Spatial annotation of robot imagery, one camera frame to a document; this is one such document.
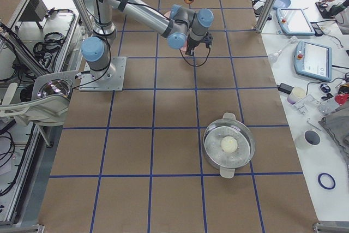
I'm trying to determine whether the blue plate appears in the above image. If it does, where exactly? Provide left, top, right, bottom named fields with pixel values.
left=273, top=0, right=291, bottom=10

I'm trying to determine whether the teach pendant far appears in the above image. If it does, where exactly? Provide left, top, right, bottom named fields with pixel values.
left=276, top=8, right=315, bottom=36

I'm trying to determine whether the glass steamer pot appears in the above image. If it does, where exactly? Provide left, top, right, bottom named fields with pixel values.
left=203, top=112, right=256, bottom=178

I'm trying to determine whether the aluminium frame post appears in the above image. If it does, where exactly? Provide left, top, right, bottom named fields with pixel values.
left=255, top=0, right=291, bottom=33

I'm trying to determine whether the shiny metal bowl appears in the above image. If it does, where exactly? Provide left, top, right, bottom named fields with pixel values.
left=37, top=79, right=71, bottom=98

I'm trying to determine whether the grey cloth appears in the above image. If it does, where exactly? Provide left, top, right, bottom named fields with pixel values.
left=319, top=104, right=349, bottom=168

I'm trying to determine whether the white light bulb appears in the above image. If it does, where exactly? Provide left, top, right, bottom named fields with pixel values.
left=268, top=36, right=298, bottom=64

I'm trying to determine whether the blue ring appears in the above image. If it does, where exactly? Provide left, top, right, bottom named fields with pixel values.
left=317, top=172, right=336, bottom=190

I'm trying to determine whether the white steamed bun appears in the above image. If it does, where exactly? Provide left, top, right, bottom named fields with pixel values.
left=220, top=136, right=238, bottom=153

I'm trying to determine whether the pink bowl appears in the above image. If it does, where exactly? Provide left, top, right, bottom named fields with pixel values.
left=179, top=41, right=188, bottom=53

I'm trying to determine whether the pink plate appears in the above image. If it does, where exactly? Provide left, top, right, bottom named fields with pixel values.
left=164, top=10, right=177, bottom=19

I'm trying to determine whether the white purple cup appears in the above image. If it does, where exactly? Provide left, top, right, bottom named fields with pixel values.
left=287, top=87, right=306, bottom=104

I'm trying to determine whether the teach pendant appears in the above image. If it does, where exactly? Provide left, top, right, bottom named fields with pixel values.
left=276, top=8, right=315, bottom=36
left=293, top=41, right=332, bottom=81

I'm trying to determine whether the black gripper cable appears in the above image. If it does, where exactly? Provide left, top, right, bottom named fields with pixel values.
left=180, top=35, right=214, bottom=67

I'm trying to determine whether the white cup dark inside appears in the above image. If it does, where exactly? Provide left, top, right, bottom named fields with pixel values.
left=294, top=129, right=321, bottom=150

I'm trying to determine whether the teach pendant near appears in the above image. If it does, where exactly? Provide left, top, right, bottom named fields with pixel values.
left=293, top=41, right=332, bottom=81

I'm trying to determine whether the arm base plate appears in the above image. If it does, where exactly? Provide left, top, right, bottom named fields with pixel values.
left=79, top=56, right=127, bottom=92

